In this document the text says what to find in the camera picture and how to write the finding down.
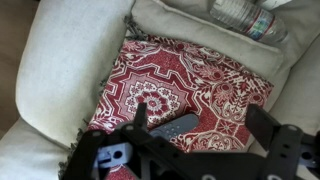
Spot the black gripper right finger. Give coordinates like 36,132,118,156
244,103,320,180

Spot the cream fabric sofa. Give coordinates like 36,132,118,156
0,0,320,180

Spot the dark grey remote control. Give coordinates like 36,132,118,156
148,113,200,141

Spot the clear plastic water bottle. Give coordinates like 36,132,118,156
209,0,289,44

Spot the red patterned folded blanket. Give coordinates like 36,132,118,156
58,34,275,180

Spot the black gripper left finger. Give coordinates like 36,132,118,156
61,103,201,180

